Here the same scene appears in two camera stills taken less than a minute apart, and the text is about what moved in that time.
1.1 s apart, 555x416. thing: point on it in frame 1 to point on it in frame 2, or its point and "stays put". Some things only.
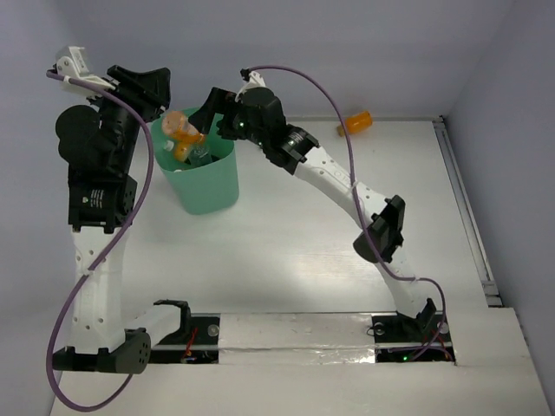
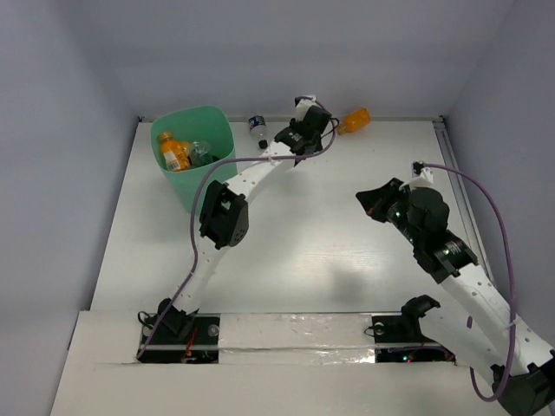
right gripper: [221, 100] to [375, 199]
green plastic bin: [210, 189] stays put
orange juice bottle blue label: [181, 149] stays put
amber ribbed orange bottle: [355, 123] stays put
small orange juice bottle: [176, 124] to [176, 153]
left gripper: [131, 89] to [317, 120]
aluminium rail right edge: [467, 213] stays put
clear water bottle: [199, 155] stays put
